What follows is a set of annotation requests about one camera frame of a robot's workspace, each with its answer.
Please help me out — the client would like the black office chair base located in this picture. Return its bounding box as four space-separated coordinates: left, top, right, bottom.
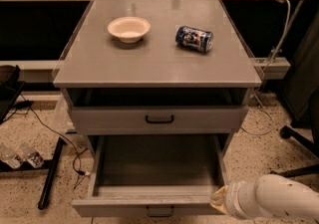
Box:
269 95 319 179

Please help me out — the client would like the blue soda can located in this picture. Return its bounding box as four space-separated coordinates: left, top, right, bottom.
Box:
175 26 213 53

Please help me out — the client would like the grey drawer cabinet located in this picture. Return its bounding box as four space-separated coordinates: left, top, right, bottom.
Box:
54 0 260 148

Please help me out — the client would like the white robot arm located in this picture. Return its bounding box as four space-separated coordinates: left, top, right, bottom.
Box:
209 174 319 222

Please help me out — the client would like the left clear water bottle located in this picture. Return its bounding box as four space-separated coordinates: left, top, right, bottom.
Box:
0 144 23 169

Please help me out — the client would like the black metal stand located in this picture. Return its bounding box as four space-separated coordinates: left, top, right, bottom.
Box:
0 138 66 210

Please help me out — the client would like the grey drawer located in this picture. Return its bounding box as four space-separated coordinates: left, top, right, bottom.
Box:
73 134 227 217
69 106 248 135

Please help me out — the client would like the right clear water bottle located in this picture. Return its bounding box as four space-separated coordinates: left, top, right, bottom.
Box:
20 144 44 168

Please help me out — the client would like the black floor cable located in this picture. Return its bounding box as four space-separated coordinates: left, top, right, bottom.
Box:
13 93 92 190

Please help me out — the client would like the black chair at left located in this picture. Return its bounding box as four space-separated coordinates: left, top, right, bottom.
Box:
0 65 25 123

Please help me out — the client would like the grey top drawer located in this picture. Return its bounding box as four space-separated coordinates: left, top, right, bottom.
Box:
69 106 248 135

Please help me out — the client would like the white paper bowl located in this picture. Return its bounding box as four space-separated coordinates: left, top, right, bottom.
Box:
108 17 151 44

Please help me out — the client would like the white power cable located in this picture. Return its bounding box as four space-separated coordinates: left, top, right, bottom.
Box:
240 0 292 137

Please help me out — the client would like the clear water bottle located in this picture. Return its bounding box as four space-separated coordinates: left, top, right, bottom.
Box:
20 144 44 168
0 144 23 169

